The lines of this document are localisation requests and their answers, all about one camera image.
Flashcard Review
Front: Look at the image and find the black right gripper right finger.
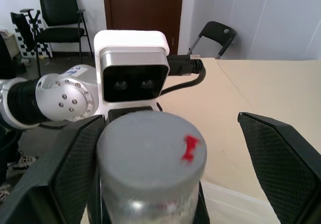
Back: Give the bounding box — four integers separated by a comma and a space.
237, 111, 321, 224

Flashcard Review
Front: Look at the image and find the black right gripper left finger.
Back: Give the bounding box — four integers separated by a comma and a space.
0, 115, 106, 224

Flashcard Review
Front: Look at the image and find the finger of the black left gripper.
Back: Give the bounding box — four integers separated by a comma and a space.
86, 170, 111, 224
193, 180, 211, 224

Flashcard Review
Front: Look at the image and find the grey round jar lid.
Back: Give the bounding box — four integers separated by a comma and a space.
96, 112, 208, 211

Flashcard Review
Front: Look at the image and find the clear jar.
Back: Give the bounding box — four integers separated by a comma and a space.
101, 183, 201, 224

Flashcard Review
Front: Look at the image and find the white box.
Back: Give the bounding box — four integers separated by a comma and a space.
200, 178, 281, 224

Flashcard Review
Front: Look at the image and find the beige box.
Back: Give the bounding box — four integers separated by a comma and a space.
0, 29, 20, 60

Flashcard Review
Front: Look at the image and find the white patterned sneaker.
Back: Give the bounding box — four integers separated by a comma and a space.
7, 151, 38, 171

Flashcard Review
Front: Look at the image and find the red pushpin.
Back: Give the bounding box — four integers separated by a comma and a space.
181, 134, 203, 166

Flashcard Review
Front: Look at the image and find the black white checkerboard panel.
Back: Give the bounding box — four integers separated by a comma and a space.
15, 17, 53, 58

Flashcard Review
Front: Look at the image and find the brown wooden door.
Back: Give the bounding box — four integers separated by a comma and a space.
102, 0, 185, 55

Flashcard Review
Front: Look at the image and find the black armchair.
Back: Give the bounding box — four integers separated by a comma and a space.
38, 0, 94, 77

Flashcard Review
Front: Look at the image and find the black folding chair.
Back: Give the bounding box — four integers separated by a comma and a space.
186, 21, 238, 60

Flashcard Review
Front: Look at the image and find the white depth camera module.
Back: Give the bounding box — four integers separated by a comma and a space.
93, 30, 171, 118

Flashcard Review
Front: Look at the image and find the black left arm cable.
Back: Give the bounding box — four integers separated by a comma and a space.
160, 54, 207, 96

